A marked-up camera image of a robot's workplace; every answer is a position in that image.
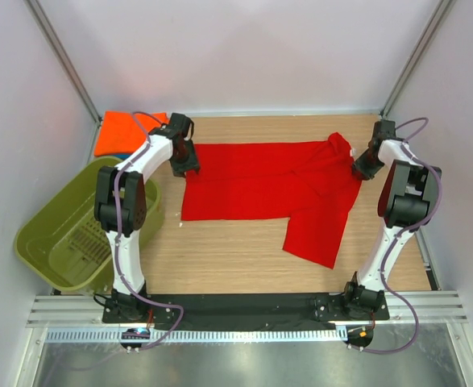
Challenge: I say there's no red t shirt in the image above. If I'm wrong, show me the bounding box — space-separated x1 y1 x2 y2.
181 132 361 268

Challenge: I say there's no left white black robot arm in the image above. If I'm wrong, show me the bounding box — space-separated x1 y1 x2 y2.
93 111 200 323

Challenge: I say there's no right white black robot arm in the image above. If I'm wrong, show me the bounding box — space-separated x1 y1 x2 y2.
341 117 442 319

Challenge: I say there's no blue folded t shirt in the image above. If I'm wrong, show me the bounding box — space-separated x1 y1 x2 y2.
113 153 132 160

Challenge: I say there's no orange folded t shirt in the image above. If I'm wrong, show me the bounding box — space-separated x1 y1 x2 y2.
93 111 147 157

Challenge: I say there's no olive green plastic basket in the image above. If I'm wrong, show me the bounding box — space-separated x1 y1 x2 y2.
13 156 165 294

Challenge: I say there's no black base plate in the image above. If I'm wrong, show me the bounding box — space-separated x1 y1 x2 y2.
93 293 390 331

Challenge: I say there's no aluminium frame rail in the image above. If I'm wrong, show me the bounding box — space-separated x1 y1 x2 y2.
27 290 467 327

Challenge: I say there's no slotted cable duct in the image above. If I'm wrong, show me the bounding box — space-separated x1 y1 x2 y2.
45 327 347 344

